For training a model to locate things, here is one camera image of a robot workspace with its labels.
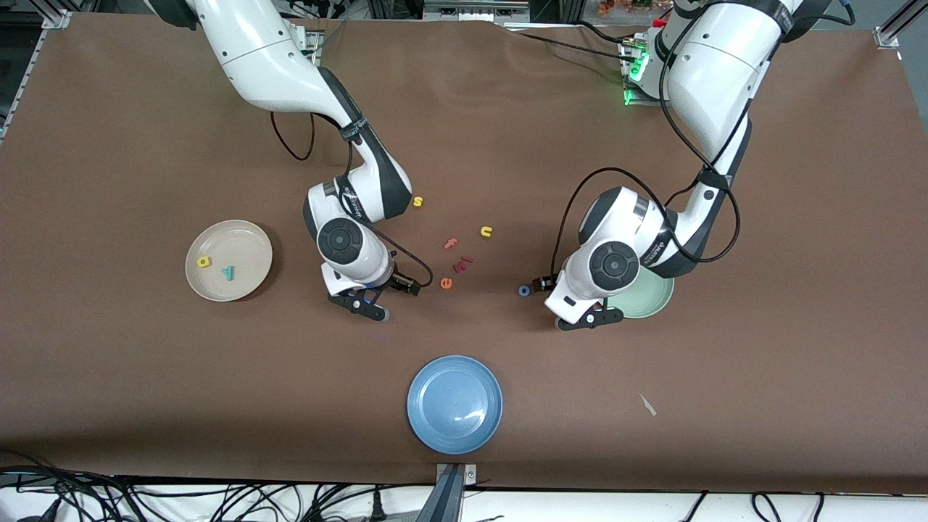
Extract blue plate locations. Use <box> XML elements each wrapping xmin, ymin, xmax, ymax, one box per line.
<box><xmin>406</xmin><ymin>355</ymin><xmax>504</xmax><ymax>456</ymax></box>

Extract beige brown plate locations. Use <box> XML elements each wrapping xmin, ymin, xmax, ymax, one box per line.
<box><xmin>185</xmin><ymin>220</ymin><xmax>274</xmax><ymax>302</ymax></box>

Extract grey power strip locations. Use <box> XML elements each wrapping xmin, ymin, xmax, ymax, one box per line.
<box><xmin>423</xmin><ymin>0</ymin><xmax>531</xmax><ymax>22</ymax></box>

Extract light green plate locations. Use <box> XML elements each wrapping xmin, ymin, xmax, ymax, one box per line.
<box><xmin>613</xmin><ymin>270</ymin><xmax>676</xmax><ymax>320</ymax></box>

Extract brown table cover sheet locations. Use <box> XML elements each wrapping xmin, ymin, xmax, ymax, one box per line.
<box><xmin>0</xmin><ymin>13</ymin><xmax>928</xmax><ymax>495</ymax></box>

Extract aluminium frame rail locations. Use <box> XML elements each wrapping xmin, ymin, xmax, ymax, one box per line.
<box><xmin>0</xmin><ymin>0</ymin><xmax>73</xmax><ymax>143</ymax></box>
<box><xmin>874</xmin><ymin>0</ymin><xmax>928</xmax><ymax>50</ymax></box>

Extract orange decoration object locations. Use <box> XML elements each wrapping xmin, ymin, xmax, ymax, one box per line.
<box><xmin>597</xmin><ymin>0</ymin><xmax>671</xmax><ymax>17</ymax></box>

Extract metal table edge bracket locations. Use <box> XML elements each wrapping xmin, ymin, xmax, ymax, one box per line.
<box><xmin>417</xmin><ymin>463</ymin><xmax>479</xmax><ymax>522</ymax></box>

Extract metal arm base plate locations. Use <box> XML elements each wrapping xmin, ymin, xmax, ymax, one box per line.
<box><xmin>290</xmin><ymin>22</ymin><xmax>323</xmax><ymax>67</ymax></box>
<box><xmin>620</xmin><ymin>36</ymin><xmax>666</xmax><ymax>108</ymax></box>

